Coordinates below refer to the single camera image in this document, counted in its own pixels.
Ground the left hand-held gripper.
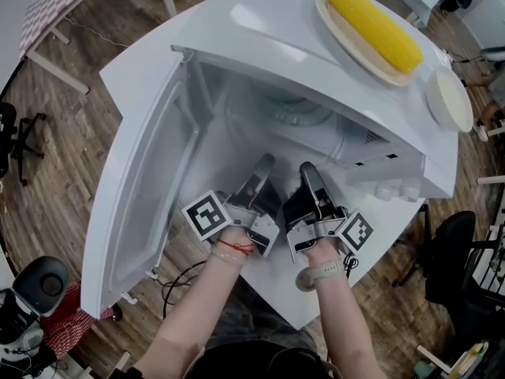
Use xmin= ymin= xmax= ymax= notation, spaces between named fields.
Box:
xmin=181 ymin=152 xmax=283 ymax=258

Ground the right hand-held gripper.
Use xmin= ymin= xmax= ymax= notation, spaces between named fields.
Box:
xmin=282 ymin=161 xmax=374 ymax=265

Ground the glass turntable plate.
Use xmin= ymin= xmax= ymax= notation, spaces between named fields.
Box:
xmin=219 ymin=81 xmax=349 ymax=173

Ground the white microwave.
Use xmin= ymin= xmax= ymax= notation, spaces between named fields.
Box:
xmin=80 ymin=0 xmax=461 ymax=320

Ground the person's right forearm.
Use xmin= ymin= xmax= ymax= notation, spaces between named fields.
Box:
xmin=301 ymin=235 xmax=390 ymax=379

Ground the person's left forearm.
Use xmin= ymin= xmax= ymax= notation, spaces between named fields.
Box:
xmin=133 ymin=226 xmax=258 ymax=379

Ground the oval wooden plate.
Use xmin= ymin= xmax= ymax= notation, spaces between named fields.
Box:
xmin=314 ymin=0 xmax=416 ymax=88

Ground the beige wristwatch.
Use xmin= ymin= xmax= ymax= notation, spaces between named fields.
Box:
xmin=295 ymin=258 xmax=346 ymax=292

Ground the white round bowl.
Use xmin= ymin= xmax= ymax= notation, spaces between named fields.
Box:
xmin=425 ymin=66 xmax=475 ymax=134

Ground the yellow corn cob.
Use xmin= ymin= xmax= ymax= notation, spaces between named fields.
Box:
xmin=324 ymin=0 xmax=425 ymax=75

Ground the person's dark clothing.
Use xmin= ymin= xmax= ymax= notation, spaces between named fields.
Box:
xmin=184 ymin=277 xmax=333 ymax=379

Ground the red checkered cloth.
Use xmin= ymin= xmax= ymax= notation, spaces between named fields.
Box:
xmin=40 ymin=281 xmax=116 ymax=359

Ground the grey and white machine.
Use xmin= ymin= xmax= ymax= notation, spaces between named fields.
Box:
xmin=0 ymin=255 xmax=71 ymax=374

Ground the table with pink patterned cloth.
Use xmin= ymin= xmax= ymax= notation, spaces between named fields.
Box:
xmin=18 ymin=0 xmax=120 ymax=96

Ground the red string bracelet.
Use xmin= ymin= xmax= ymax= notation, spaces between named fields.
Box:
xmin=215 ymin=238 xmax=256 ymax=257

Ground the black cable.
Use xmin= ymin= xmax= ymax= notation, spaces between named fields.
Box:
xmin=160 ymin=258 xmax=211 ymax=320

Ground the thin white floor cable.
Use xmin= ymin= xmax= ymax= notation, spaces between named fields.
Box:
xmin=62 ymin=15 xmax=129 ymax=50

